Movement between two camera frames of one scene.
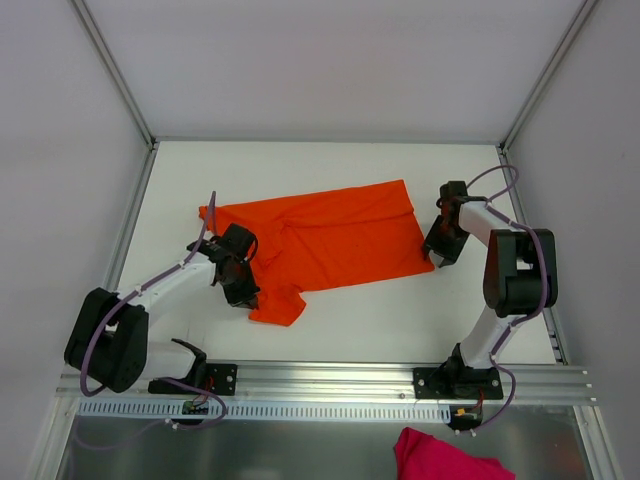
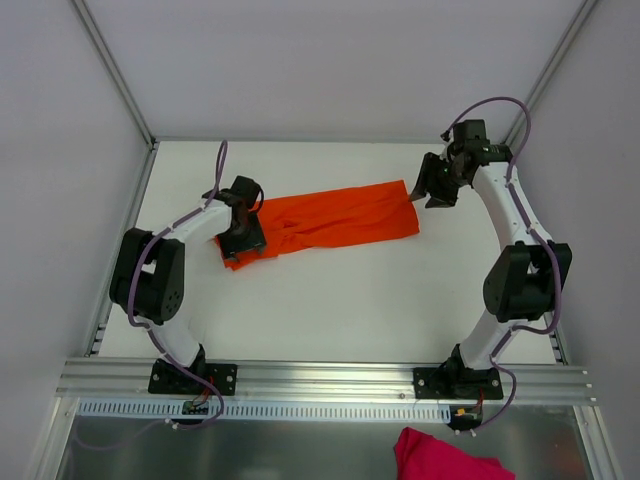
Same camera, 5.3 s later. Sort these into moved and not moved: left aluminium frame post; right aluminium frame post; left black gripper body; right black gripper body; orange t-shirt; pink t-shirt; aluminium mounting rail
Moved: right black gripper body; left black gripper body; orange t-shirt
Not moved: right aluminium frame post; left aluminium frame post; pink t-shirt; aluminium mounting rail
